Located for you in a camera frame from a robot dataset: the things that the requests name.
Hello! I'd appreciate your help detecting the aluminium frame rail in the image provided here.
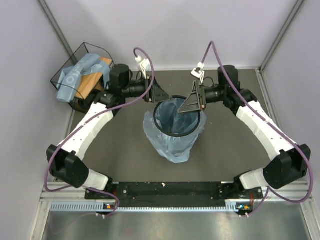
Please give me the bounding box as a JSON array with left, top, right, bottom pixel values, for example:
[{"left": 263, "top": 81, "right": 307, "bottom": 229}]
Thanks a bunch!
[{"left": 40, "top": 181, "right": 309, "bottom": 213}]

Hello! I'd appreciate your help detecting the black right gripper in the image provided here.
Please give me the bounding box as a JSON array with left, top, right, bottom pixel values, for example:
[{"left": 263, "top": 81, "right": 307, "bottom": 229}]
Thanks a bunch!
[{"left": 178, "top": 80, "right": 227, "bottom": 115}]

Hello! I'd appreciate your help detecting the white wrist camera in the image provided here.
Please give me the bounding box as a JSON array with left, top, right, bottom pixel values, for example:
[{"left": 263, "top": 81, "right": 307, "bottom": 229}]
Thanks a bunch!
[
  {"left": 190, "top": 62, "right": 205, "bottom": 85},
  {"left": 135, "top": 55, "right": 150, "bottom": 79}
]

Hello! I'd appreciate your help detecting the black trash bin rim ring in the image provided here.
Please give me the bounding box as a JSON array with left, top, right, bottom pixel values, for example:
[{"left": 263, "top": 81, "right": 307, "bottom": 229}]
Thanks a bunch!
[{"left": 153, "top": 94, "right": 201, "bottom": 138}]

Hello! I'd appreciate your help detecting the light blue printed trash bag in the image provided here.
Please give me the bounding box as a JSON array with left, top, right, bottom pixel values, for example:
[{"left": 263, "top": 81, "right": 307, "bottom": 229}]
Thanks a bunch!
[{"left": 55, "top": 53, "right": 113, "bottom": 103}]

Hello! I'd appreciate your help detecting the black wire shelf rack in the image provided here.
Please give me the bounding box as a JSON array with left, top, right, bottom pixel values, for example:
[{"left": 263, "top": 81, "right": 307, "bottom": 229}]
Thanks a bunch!
[{"left": 50, "top": 42, "right": 115, "bottom": 113}]

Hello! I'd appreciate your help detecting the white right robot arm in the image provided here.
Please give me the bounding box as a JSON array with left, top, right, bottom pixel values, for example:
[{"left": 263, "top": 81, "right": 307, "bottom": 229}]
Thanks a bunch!
[{"left": 178, "top": 63, "right": 311, "bottom": 198}]

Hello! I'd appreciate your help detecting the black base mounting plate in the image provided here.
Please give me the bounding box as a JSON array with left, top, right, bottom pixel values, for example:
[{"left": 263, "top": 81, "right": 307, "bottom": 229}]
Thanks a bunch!
[{"left": 84, "top": 181, "right": 263, "bottom": 208}]

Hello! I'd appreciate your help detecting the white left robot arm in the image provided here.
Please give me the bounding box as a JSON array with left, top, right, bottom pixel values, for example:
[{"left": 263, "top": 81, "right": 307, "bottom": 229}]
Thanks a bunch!
[{"left": 45, "top": 64, "right": 172, "bottom": 199}]

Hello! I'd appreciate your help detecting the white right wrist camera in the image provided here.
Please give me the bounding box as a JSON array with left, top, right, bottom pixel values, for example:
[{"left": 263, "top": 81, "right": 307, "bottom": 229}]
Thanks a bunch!
[{"left": 190, "top": 62, "right": 205, "bottom": 85}]

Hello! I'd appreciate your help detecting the dark blue trash bin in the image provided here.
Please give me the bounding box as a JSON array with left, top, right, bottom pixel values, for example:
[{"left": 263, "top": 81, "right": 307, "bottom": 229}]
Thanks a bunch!
[{"left": 153, "top": 95, "right": 201, "bottom": 163}]

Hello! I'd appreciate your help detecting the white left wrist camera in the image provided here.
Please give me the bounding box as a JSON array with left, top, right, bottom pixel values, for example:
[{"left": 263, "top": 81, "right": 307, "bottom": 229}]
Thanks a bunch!
[{"left": 135, "top": 55, "right": 150, "bottom": 79}]

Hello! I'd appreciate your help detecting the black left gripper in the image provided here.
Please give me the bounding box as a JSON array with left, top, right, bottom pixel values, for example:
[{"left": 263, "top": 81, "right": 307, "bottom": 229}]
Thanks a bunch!
[{"left": 121, "top": 74, "right": 172, "bottom": 103}]

